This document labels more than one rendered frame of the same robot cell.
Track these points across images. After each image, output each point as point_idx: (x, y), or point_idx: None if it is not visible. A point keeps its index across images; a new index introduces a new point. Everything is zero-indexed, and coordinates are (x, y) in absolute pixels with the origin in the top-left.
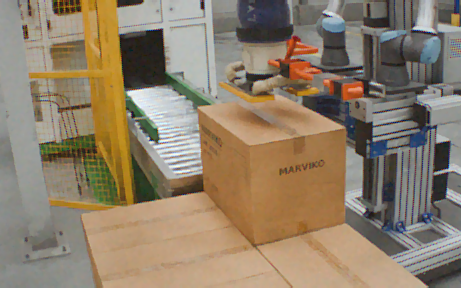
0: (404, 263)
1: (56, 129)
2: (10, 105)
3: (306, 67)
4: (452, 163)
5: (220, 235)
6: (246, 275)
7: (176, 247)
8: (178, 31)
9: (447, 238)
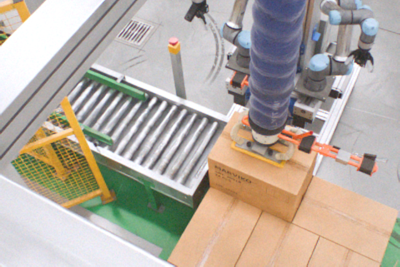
0: (321, 157)
1: None
2: None
3: (316, 142)
4: (248, 10)
5: (265, 224)
6: (311, 249)
7: (256, 250)
8: None
9: (326, 122)
